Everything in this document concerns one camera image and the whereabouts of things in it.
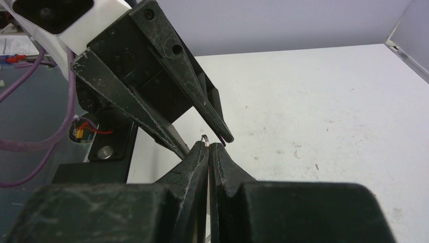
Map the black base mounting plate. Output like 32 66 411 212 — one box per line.
52 108 138 184

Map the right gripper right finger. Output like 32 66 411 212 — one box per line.
209 143 395 242

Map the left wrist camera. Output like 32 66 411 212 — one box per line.
1 1 137 77

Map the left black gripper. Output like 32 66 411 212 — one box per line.
72 1 234 159

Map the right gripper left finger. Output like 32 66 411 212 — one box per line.
7 141 209 242

